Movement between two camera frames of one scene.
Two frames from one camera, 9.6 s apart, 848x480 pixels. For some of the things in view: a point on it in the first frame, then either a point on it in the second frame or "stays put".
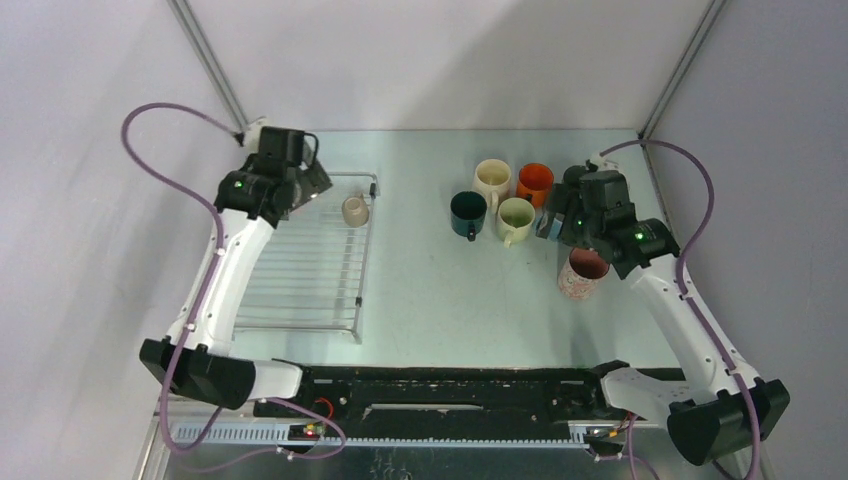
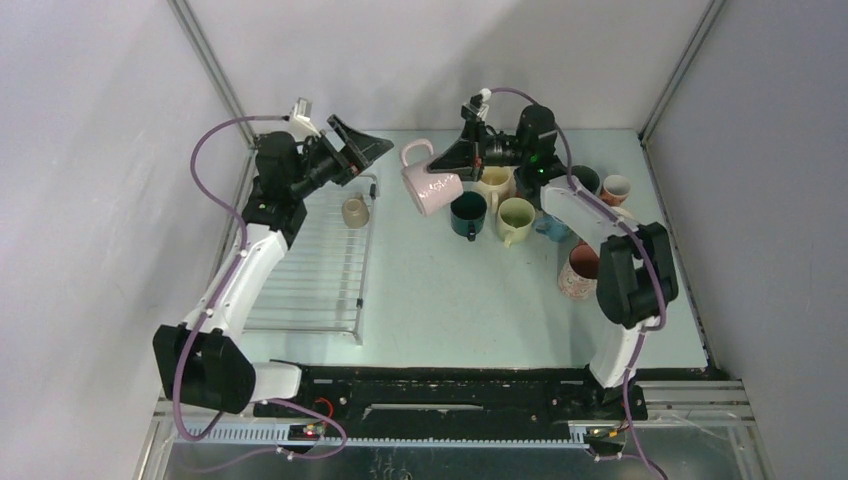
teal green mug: [467, 213] stays put
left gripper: [312, 181] to [357, 154]
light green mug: [515, 220] stays put
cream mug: [493, 177] stays put
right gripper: [565, 201] to [468, 154]
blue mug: [555, 228] stays put
